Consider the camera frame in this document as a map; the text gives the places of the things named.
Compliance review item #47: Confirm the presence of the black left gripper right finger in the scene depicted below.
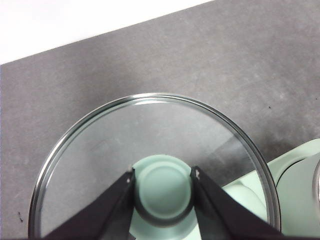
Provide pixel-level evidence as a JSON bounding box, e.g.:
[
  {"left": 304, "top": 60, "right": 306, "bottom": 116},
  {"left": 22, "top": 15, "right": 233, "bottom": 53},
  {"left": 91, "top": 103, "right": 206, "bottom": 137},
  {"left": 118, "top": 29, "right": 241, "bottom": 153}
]
[{"left": 190, "top": 165, "right": 291, "bottom": 240}]

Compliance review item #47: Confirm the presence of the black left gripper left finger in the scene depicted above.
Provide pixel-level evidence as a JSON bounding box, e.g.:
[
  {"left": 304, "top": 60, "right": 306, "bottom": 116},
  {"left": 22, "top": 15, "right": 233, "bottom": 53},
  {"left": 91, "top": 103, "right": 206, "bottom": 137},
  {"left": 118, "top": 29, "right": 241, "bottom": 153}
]
[{"left": 43, "top": 167, "right": 136, "bottom": 240}]

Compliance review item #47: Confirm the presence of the glass pot lid green knob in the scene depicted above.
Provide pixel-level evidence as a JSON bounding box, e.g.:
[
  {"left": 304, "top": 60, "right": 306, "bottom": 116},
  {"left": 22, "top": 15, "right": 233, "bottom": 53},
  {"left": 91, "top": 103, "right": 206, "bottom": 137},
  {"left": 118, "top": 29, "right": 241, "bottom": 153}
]
[{"left": 27, "top": 92, "right": 283, "bottom": 240}]

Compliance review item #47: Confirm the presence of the pale green hinged grill lid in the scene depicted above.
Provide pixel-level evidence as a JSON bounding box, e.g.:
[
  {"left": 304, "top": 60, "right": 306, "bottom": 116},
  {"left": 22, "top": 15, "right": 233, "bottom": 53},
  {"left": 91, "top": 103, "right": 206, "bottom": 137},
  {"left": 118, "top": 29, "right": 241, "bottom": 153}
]
[{"left": 274, "top": 154, "right": 320, "bottom": 240}]

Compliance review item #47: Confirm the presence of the pale green breakfast machine base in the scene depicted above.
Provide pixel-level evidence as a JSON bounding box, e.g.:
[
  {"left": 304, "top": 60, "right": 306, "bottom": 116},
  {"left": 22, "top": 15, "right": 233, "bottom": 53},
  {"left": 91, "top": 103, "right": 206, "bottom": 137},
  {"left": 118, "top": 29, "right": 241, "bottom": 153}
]
[{"left": 221, "top": 138, "right": 320, "bottom": 240}]

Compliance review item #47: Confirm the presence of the silver grill lid handle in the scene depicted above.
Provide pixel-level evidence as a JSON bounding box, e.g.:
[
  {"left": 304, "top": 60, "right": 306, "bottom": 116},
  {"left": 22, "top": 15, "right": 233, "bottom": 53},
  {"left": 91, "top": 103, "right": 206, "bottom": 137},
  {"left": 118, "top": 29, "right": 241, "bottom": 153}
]
[{"left": 311, "top": 158, "right": 320, "bottom": 202}]

